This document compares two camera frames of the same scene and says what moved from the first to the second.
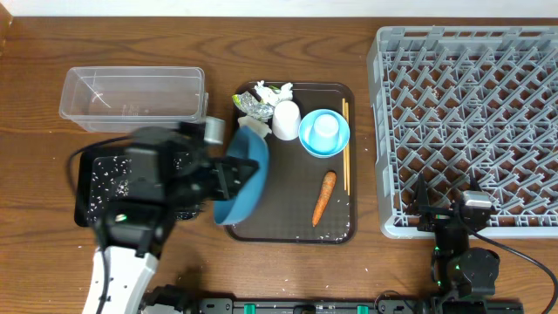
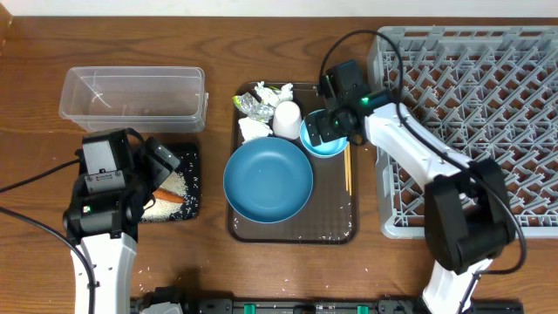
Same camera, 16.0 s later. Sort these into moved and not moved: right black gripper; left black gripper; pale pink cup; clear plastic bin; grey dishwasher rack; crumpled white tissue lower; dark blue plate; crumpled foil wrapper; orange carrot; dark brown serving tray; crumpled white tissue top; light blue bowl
Moved: orange carrot; right black gripper; dark blue plate; left black gripper
Not moved: crumpled foil wrapper; light blue bowl; pale pink cup; dark brown serving tray; grey dishwasher rack; crumpled white tissue lower; crumpled white tissue top; clear plastic bin
